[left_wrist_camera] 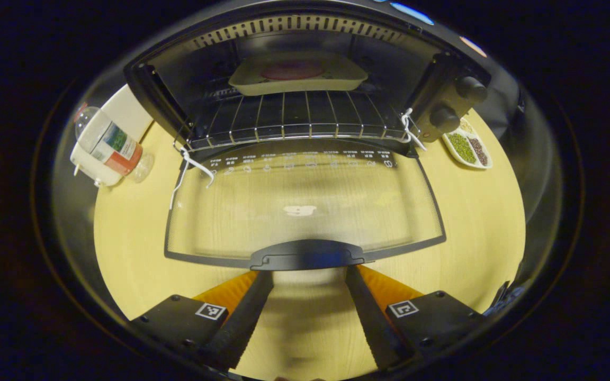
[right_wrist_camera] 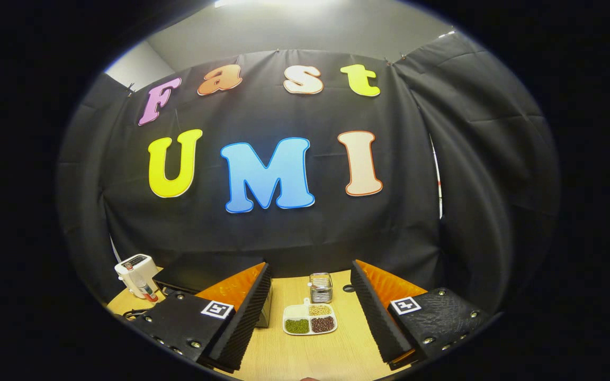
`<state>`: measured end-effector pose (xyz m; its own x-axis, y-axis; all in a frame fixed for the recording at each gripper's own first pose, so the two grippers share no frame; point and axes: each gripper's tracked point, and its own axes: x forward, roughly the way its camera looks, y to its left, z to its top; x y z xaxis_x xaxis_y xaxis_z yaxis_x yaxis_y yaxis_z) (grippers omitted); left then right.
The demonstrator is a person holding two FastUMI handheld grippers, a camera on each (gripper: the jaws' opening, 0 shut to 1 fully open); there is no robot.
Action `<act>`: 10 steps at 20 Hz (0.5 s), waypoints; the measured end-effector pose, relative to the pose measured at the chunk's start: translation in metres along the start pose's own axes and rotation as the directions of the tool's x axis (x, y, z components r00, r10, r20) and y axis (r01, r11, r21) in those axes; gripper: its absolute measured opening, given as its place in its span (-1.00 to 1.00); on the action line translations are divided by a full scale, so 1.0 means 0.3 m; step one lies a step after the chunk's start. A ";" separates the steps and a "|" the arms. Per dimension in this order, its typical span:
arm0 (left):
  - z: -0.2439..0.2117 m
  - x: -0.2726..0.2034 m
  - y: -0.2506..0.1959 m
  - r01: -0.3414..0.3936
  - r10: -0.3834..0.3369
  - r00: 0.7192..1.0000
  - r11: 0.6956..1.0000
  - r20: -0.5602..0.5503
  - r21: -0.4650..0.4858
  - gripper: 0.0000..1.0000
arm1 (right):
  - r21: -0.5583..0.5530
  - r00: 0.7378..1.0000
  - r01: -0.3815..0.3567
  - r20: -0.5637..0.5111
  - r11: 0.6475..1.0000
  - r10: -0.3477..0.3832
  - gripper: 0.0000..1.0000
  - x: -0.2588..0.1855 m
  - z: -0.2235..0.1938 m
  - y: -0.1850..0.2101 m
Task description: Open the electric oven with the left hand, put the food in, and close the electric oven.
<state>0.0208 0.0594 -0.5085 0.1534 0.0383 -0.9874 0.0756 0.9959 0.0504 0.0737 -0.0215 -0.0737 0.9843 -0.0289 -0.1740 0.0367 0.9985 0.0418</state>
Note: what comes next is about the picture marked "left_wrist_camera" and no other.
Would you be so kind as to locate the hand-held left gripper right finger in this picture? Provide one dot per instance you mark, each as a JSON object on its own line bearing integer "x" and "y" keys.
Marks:
{"x": 371, "y": 317}

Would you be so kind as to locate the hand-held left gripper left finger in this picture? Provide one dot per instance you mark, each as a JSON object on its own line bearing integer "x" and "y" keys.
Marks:
{"x": 241, "y": 317}

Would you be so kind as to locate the black electric oven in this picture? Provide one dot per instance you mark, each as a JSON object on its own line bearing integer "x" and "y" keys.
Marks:
{"x": 305, "y": 254}

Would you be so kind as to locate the cream square plate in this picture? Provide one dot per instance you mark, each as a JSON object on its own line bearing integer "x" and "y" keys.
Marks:
{"x": 252, "y": 79}

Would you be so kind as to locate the pink meat slice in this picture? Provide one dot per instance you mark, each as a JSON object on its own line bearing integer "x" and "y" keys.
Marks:
{"x": 294, "y": 70}

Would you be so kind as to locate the white divided bean dish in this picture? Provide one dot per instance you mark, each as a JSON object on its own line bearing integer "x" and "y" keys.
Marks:
{"x": 466, "y": 148}

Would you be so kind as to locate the clear plastic bottle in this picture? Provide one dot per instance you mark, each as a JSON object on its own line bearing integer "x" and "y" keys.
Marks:
{"x": 109, "y": 143}

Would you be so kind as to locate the white toaster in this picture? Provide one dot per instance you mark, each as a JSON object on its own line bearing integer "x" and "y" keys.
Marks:
{"x": 125, "y": 108}

